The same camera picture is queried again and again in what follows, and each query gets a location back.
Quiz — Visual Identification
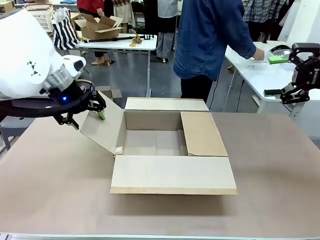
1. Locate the black white striped bag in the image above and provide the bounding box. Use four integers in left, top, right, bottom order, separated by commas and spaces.
51, 8, 81, 51

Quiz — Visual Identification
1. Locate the small cardboard box on floor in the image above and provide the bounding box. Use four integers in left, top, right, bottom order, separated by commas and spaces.
95, 85, 123, 101

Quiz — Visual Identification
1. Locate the clear plastic container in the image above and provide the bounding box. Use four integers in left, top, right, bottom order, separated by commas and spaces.
266, 44, 296, 71

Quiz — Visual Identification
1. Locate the person's right hand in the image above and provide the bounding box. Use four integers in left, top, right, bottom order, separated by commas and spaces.
250, 46, 265, 61

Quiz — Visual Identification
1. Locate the person in white black clothes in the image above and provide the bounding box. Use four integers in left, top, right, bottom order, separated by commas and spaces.
143, 0, 181, 64

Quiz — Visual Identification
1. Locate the person in red top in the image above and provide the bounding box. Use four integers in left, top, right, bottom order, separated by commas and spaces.
76, 0, 114, 67

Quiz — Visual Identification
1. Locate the person in denim shirt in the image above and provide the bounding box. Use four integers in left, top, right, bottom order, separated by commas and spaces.
173, 0, 258, 106

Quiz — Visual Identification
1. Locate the open brown cardboard box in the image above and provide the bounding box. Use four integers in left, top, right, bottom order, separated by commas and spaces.
74, 12, 124, 41

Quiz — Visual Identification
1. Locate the grey plastic stool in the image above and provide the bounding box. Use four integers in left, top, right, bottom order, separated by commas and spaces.
0, 115, 36, 151

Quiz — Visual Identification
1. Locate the person in beige plaid top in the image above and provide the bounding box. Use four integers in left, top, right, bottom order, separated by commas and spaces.
109, 0, 134, 33

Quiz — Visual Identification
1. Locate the person's right forearm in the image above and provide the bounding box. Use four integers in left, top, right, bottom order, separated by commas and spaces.
232, 37, 258, 61

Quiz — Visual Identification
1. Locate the black floor cable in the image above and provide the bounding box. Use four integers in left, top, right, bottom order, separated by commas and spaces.
208, 74, 221, 111

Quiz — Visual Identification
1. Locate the white table with rounded corners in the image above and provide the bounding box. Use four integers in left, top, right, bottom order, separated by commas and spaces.
223, 41, 320, 118

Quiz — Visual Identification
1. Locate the cream plastic basket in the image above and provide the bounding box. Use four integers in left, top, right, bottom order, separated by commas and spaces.
26, 4, 55, 33

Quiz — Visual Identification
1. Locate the large cardboard box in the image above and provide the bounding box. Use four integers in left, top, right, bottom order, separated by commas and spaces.
79, 91, 238, 196

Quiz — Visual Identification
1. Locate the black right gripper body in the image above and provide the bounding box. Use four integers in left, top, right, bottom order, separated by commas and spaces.
291, 63, 320, 91

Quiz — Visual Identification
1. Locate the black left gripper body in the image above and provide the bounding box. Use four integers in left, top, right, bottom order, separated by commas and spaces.
48, 80, 97, 111

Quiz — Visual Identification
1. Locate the white board panel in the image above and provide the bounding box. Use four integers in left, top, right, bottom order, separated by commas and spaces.
276, 0, 320, 45

